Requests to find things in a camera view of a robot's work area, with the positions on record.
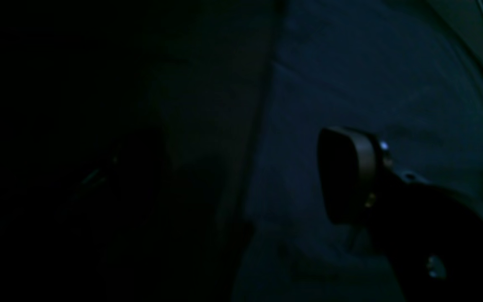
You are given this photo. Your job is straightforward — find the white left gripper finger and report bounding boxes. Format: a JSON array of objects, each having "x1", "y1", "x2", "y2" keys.
[{"x1": 317, "y1": 128, "x2": 483, "y2": 302}]

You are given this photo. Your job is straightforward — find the dark grey T-shirt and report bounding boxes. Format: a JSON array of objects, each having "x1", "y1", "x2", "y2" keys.
[{"x1": 231, "y1": 0, "x2": 483, "y2": 302}]

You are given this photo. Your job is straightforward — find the black table cloth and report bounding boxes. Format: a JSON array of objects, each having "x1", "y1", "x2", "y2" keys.
[{"x1": 0, "y1": 0, "x2": 287, "y2": 302}]

